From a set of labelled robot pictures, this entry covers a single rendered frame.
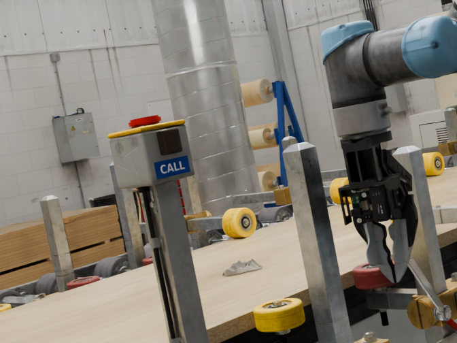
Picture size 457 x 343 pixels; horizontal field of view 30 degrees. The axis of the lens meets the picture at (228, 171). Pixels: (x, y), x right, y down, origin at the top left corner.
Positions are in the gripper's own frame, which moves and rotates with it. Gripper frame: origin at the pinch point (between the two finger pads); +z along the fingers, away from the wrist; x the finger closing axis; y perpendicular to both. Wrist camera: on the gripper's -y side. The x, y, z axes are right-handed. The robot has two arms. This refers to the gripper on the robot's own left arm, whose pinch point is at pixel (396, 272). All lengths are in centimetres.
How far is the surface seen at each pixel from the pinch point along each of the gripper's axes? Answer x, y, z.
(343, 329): -8.1, 3.7, 6.8
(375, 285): -12.4, -25.0, 7.4
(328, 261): -8.1, 3.9, -3.3
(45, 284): -139, -86, 12
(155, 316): -46.4, -6.4, 5.2
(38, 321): -76, -10, 5
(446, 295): 1.2, -19.6, 8.7
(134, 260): -96, -74, 6
